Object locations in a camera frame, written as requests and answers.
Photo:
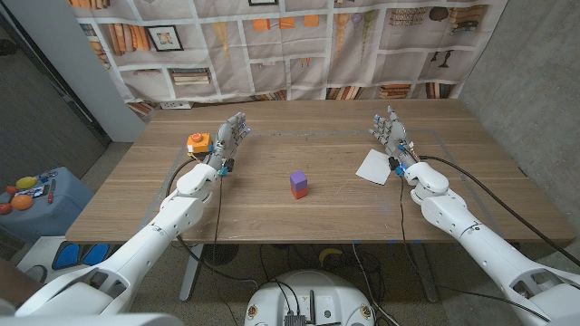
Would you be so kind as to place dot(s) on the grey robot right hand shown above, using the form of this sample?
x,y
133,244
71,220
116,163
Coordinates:
x,y
394,133

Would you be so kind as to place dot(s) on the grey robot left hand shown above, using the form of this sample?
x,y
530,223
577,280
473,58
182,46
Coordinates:
x,y
229,136

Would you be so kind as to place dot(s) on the purple magnetic block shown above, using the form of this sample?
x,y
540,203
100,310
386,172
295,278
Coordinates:
x,y
298,179

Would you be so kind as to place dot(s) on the red magnetic block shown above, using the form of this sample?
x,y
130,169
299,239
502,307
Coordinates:
x,y
299,193

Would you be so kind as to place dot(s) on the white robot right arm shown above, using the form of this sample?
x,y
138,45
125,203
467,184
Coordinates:
x,y
480,244

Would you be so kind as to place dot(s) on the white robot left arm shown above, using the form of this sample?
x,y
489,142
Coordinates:
x,y
149,235

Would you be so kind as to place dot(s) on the yellow toy fruit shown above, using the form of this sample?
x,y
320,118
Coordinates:
x,y
26,182

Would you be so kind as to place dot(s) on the orange toy fruit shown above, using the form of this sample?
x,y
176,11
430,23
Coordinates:
x,y
22,202

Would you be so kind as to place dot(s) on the small red toy fruit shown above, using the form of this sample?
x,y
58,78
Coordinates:
x,y
11,189

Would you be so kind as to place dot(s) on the dark red toy fruit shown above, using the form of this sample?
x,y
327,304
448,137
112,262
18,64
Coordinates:
x,y
4,208

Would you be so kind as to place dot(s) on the orange emergency stop box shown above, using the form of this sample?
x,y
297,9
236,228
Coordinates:
x,y
199,144

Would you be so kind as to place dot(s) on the white paper sheet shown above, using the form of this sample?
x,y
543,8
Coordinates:
x,y
374,167

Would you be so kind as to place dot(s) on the long grey tape strip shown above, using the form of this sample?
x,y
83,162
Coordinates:
x,y
340,133

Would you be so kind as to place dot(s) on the printed bookshelf backdrop cloth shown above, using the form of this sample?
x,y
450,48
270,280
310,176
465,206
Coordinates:
x,y
294,54

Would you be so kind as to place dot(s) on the black round floor object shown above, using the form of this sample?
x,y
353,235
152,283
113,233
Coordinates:
x,y
222,254

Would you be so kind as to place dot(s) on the yellow banana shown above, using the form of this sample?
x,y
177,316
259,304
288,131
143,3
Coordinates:
x,y
330,253

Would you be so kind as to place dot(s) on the grey table leg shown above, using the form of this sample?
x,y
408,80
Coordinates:
x,y
426,276
190,276

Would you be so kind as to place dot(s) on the white robot torso base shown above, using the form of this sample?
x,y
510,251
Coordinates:
x,y
326,290

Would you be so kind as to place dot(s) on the blue foot pad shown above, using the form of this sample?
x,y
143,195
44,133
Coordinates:
x,y
96,254
68,256

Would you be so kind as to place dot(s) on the white floor board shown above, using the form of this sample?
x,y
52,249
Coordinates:
x,y
36,253

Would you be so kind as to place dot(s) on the grey sneaker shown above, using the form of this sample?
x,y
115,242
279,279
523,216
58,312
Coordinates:
x,y
36,274

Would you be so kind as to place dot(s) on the person brown trouser leg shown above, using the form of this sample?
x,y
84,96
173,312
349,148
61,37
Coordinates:
x,y
16,283

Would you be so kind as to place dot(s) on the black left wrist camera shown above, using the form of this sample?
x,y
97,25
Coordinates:
x,y
230,165

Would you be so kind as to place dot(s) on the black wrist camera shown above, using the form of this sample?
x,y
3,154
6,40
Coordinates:
x,y
230,165
394,163

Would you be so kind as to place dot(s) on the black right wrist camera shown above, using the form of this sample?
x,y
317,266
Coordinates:
x,y
394,163

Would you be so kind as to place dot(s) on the white wall outlet strip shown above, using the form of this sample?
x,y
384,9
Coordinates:
x,y
176,105

